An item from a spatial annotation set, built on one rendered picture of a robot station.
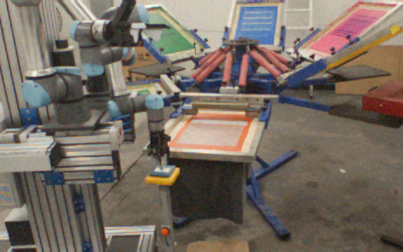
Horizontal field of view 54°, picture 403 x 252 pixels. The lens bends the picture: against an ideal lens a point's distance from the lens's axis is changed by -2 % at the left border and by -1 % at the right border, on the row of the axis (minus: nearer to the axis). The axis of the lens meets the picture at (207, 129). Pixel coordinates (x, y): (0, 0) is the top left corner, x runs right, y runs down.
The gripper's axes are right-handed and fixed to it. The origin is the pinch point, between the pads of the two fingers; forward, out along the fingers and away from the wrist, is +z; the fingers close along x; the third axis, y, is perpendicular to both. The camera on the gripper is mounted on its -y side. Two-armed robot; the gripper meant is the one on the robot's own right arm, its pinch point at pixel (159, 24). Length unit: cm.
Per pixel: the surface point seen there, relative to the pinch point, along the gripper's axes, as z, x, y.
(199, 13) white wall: -227, -493, -23
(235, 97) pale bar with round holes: -27, -140, 46
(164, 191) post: -24, -41, 76
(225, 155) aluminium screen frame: -2, -63, 61
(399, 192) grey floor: 87, -248, 135
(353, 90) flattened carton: 16, -539, 90
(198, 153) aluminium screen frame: -16, -60, 62
